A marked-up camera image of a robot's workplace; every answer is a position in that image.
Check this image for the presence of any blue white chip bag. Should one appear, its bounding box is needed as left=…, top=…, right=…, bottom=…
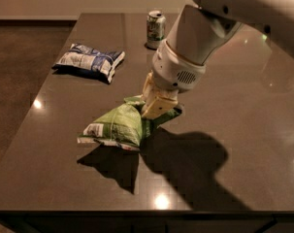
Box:
left=53, top=43, right=125, bottom=83

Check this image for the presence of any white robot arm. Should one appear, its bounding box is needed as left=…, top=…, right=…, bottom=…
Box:
left=141, top=0, right=294, bottom=119

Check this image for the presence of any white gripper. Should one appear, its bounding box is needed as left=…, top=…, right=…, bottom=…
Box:
left=141, top=40, right=206, bottom=119

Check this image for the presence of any green white soda can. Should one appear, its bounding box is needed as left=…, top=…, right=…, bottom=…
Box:
left=147, top=10, right=166, bottom=50

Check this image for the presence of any green jalapeno chip bag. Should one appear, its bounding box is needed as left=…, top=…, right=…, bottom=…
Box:
left=77, top=96, right=183, bottom=150

